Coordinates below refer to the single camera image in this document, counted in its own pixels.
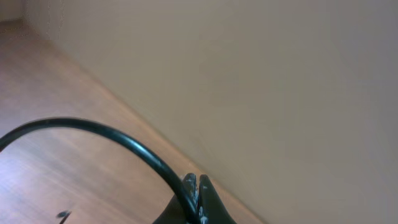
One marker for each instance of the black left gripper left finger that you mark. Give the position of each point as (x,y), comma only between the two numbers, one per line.
(173,213)

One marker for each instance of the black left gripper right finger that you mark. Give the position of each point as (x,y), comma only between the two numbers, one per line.
(211,208)

